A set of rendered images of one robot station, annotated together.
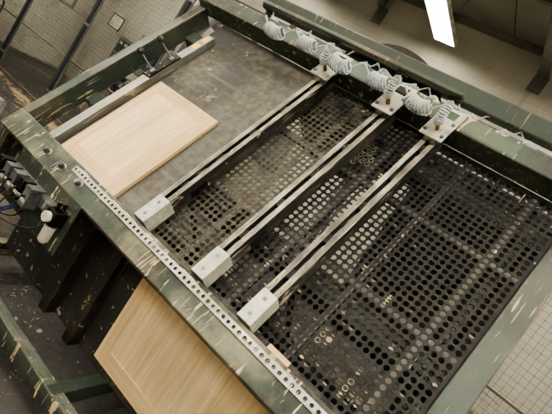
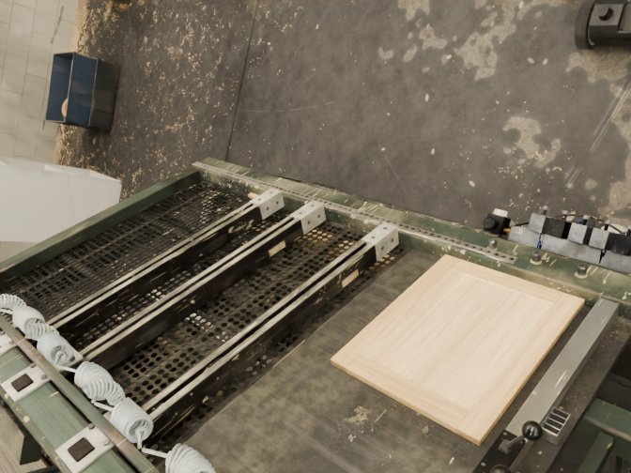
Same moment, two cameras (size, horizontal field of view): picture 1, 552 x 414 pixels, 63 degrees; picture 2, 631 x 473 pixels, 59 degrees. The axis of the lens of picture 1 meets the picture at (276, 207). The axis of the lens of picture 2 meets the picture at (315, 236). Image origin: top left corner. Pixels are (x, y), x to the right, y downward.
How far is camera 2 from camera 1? 263 cm
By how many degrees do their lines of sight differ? 95
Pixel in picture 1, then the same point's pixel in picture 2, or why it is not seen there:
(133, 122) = (482, 345)
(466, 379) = (138, 197)
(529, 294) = (64, 235)
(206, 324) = (306, 190)
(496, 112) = not seen: outside the picture
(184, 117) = (392, 363)
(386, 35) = not seen: outside the picture
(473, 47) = not seen: outside the picture
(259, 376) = (267, 178)
